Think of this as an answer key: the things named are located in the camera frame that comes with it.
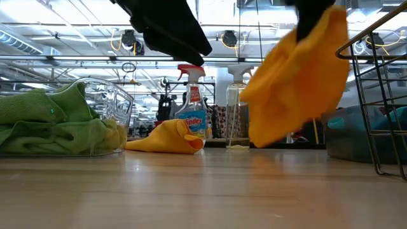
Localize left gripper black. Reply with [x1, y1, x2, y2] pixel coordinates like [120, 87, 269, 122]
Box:
[109, 0, 213, 67]

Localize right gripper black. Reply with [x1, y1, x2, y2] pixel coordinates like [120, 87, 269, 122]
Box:
[284, 0, 336, 42]

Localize orange microfiber towel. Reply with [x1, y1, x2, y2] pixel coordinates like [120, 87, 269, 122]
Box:
[125, 118, 205, 155]
[240, 5, 351, 149]

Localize black metal background rack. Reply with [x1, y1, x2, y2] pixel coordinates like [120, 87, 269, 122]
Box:
[164, 81, 217, 106]

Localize Windex spray bottle red trigger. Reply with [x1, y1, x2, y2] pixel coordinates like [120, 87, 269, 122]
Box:
[174, 64, 208, 148]

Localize black horizontal beam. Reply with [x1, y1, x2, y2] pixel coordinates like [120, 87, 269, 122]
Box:
[0, 54, 265, 64]

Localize clear spray bottle white trigger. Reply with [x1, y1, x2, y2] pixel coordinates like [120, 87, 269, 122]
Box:
[225, 65, 255, 150]

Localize patterned fabric object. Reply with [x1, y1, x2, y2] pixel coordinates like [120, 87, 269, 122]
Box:
[205, 104, 251, 140]

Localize clear plastic bin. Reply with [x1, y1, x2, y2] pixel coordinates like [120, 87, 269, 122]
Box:
[0, 77, 135, 158]

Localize smoky gray plastic bin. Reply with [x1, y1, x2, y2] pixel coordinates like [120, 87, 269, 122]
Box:
[321, 104, 407, 165]

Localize black ceiling cable reel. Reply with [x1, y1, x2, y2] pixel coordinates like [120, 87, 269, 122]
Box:
[221, 30, 238, 49]
[120, 29, 146, 57]
[365, 31, 387, 50]

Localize gold wire basket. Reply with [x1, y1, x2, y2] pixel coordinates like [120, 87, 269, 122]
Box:
[335, 1, 407, 182]

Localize yellow hanging cable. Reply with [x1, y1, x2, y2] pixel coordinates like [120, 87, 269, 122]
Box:
[312, 118, 320, 146]

